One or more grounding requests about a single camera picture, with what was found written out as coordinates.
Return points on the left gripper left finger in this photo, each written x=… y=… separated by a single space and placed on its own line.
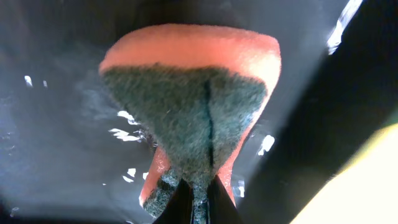
x=179 y=208

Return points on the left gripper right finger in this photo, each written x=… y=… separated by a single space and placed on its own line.
x=220 y=206

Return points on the yellow-rimmed plate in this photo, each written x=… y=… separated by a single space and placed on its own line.
x=365 y=191

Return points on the black plastic tray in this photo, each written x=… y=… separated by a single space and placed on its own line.
x=61 y=164

